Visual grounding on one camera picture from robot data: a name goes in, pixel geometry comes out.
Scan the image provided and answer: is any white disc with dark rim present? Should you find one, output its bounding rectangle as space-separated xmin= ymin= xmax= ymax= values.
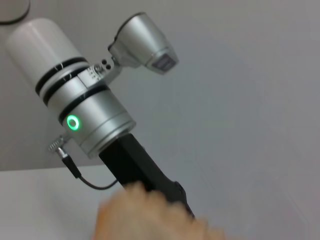
xmin=0 ymin=0 xmax=31 ymax=26

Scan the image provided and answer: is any silver left camera mount bracket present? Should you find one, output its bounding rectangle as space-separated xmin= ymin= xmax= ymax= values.
xmin=76 ymin=56 xmax=124 ymax=89

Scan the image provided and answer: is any left wrist cable with connector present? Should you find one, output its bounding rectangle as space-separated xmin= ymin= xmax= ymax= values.
xmin=48 ymin=134 xmax=119 ymax=190

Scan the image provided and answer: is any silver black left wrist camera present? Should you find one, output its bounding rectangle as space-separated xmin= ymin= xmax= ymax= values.
xmin=107 ymin=11 xmax=180 ymax=76

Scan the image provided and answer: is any orange striped bread roll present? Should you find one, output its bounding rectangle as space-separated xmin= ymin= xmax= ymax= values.
xmin=91 ymin=181 xmax=227 ymax=240

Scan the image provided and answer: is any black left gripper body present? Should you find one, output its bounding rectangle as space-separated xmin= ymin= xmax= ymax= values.
xmin=98 ymin=133 xmax=196 ymax=219

